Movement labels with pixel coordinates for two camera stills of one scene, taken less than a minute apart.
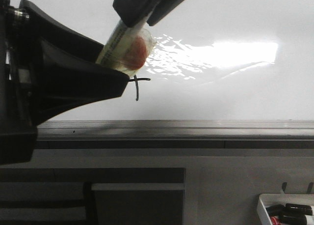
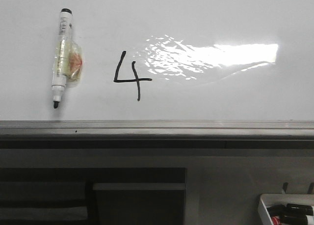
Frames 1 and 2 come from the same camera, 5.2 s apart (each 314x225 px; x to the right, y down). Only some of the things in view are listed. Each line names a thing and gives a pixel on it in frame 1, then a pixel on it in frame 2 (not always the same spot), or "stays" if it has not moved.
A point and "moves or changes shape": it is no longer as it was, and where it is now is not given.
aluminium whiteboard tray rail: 176,134 stays
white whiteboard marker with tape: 128,49 moves or changes shape
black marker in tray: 291,209 stays
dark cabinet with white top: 142,196 stays
